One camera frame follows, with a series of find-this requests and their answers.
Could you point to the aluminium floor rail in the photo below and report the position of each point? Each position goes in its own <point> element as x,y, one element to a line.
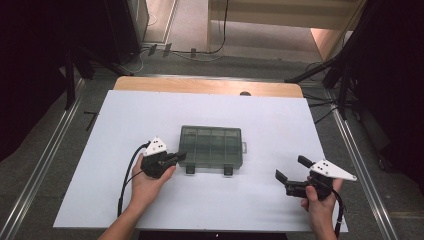
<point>360,166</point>
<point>43,160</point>

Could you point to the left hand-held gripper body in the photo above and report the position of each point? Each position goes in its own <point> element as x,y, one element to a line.
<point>154,160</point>

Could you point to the white board sheet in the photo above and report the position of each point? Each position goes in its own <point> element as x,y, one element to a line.
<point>140,113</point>

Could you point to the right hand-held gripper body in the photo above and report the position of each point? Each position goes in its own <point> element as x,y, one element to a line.
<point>321,180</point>

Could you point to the black metal stand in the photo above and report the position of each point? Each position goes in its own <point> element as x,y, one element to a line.
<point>340,66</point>
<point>71,76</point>

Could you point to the dark cabinet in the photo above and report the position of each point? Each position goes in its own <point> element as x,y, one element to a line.
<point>126,26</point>

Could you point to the person's right hand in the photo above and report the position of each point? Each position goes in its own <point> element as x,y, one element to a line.
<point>319,206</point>

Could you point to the beige wooden furniture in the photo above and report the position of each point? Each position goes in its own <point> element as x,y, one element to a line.
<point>283,13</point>

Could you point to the person's left hand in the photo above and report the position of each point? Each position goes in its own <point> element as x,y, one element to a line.
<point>148,188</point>

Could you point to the transparent grey compartment box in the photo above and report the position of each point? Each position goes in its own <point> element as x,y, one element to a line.
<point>210,146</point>

